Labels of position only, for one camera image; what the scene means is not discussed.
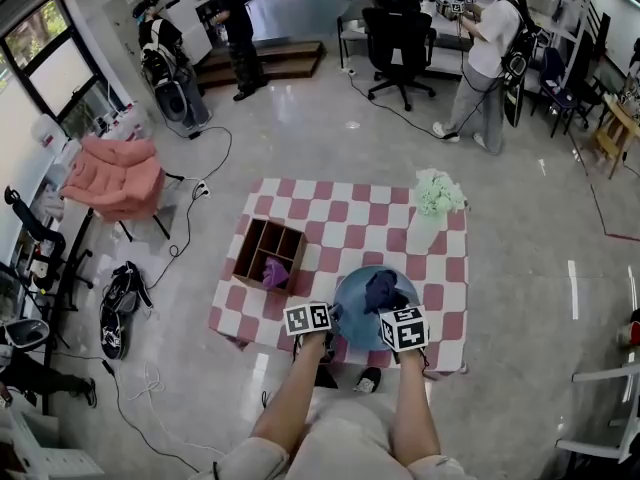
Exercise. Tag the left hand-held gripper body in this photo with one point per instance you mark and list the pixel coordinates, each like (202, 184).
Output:
(307, 318)

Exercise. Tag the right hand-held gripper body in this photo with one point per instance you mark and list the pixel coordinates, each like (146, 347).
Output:
(405, 330)

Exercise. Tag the big light blue plate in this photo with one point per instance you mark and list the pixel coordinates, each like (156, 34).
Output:
(352, 318)

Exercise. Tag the dark blue cloth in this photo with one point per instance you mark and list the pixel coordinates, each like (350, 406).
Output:
(382, 288)

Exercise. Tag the person's left forearm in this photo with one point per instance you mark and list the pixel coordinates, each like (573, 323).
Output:
(290, 398)

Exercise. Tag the person's right forearm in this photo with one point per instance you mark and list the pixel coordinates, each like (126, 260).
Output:
(415, 408)

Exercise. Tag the purple cloth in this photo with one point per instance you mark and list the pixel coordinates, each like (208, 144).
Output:
(275, 273)

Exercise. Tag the brown wooden compartment box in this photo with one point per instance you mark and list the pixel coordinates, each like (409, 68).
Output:
(295, 263)

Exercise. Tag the person's left black shoe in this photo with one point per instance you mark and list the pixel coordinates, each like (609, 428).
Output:
(325, 378)

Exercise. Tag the person's black shoe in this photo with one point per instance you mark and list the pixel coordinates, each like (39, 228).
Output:
(325, 378)
(367, 380)

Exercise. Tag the person's right black shoe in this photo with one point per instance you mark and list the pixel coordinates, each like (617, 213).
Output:
(367, 380)

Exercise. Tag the pink checkered tablecloth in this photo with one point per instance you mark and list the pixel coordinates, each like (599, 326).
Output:
(350, 218)

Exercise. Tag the person's beige shorts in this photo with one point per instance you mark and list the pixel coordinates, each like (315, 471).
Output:
(345, 433)

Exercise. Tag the pale green flower bouquet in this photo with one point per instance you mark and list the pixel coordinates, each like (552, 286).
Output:
(440, 193)

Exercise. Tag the white power strip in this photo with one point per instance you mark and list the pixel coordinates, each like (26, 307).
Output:
(202, 189)

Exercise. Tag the black backpack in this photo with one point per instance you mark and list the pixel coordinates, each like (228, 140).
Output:
(122, 313)
(520, 58)
(160, 53)

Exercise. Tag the white desk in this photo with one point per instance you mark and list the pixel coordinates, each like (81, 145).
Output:
(615, 370)

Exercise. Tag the red and white bucket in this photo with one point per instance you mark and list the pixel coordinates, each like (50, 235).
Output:
(631, 333)

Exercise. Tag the pink cushioned folding chair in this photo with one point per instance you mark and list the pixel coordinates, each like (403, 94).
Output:
(115, 183)

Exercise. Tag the dark wooden platform step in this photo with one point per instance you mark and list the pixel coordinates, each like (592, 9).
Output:
(290, 60)

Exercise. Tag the black office chair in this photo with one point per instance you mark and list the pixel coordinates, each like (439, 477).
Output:
(397, 38)

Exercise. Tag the light wooden table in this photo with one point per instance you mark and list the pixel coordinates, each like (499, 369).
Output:
(617, 128)

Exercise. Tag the grey glass table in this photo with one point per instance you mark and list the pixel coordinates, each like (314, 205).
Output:
(447, 33)

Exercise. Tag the blue chair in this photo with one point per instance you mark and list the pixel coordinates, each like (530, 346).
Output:
(555, 68)

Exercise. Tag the large black framed window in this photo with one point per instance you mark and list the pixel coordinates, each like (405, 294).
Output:
(50, 53)

